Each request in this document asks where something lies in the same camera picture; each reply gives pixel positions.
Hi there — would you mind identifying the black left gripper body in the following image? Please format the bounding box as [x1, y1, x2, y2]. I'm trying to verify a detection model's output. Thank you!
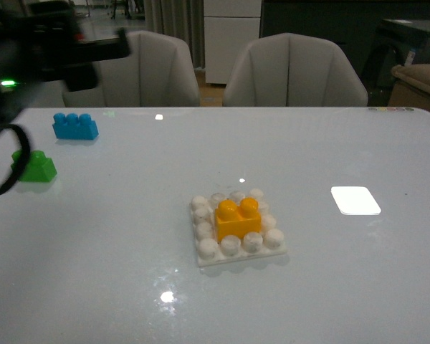
[0, 1, 130, 132]

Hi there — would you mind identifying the yellow toy building block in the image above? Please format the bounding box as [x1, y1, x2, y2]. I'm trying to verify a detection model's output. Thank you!
[214, 197, 262, 243]

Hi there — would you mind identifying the blue toy building block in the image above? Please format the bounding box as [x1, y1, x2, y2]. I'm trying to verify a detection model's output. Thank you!
[52, 113, 99, 140]

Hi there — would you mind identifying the green toy building block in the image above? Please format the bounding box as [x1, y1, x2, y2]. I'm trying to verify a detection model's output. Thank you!
[18, 150, 57, 183]

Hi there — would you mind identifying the left grey armchair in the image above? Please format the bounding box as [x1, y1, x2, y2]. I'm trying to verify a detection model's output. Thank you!
[62, 31, 200, 108]

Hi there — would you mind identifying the grey armchair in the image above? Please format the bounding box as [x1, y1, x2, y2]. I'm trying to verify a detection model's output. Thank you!
[223, 33, 368, 107]
[62, 31, 200, 108]

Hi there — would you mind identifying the grey curtain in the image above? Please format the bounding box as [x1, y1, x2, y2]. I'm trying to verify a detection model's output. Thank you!
[144, 0, 205, 69]

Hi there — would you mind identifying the white drawer cabinet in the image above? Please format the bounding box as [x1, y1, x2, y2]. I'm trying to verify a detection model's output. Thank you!
[204, 0, 262, 84]

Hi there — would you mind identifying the right grey armchair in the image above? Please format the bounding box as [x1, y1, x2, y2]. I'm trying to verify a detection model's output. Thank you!
[223, 33, 368, 107]

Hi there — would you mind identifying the dark kitchen counter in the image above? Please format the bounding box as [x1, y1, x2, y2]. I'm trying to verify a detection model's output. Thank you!
[259, 1, 430, 74]

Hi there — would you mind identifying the coloured dot sticker strip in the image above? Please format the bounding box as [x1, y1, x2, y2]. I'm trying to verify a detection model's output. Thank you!
[368, 107, 415, 112]

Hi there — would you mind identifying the black appliance box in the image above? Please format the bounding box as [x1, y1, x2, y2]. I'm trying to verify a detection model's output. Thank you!
[361, 19, 430, 89]

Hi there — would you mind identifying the beige sofa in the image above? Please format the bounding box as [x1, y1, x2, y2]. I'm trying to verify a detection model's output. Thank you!
[388, 64, 430, 112]

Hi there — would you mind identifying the black cable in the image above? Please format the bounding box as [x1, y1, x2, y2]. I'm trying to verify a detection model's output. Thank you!
[0, 123, 32, 201]

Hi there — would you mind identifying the white studded base plate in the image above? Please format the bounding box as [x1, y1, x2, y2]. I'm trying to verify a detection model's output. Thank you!
[189, 188, 287, 267]

